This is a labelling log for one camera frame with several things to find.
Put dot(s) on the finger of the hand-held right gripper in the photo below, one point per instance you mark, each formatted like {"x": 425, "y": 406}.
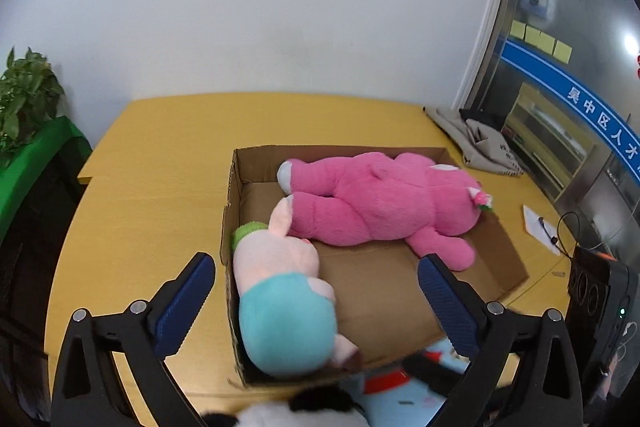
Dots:
{"x": 435, "y": 374}

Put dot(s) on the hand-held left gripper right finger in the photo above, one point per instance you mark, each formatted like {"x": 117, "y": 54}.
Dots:
{"x": 450, "y": 307}

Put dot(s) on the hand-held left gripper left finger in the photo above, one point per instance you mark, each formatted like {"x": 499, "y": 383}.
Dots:
{"x": 182, "y": 307}

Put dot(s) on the blue cat plush toy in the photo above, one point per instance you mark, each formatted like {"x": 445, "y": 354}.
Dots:
{"x": 405, "y": 402}

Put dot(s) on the brown cardboard box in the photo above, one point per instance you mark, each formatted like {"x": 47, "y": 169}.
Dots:
{"x": 380, "y": 287}

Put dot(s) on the pink pig plush toy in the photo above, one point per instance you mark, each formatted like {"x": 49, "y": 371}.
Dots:
{"x": 280, "y": 257}

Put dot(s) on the pink bear plush toy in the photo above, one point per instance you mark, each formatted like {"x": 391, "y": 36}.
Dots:
{"x": 380, "y": 197}

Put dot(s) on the white plush toy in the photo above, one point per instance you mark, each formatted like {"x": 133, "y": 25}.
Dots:
{"x": 270, "y": 419}

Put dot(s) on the white paper sheet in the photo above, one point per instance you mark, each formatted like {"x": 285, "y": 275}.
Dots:
{"x": 537, "y": 227}

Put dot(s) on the beige cloth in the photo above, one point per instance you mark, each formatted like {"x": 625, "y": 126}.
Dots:
{"x": 480, "y": 147}

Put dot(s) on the green planter stand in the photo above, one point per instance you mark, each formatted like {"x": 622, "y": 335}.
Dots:
{"x": 45, "y": 157}

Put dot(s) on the blue banner strip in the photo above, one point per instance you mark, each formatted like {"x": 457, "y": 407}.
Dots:
{"x": 565, "y": 92}

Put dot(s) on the yellow sticky note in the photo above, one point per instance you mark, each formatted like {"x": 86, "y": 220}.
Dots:
{"x": 547, "y": 42}
{"x": 532, "y": 36}
{"x": 518, "y": 30}
{"x": 562, "y": 50}

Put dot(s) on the green potted plant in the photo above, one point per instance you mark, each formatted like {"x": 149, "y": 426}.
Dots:
{"x": 25, "y": 97}

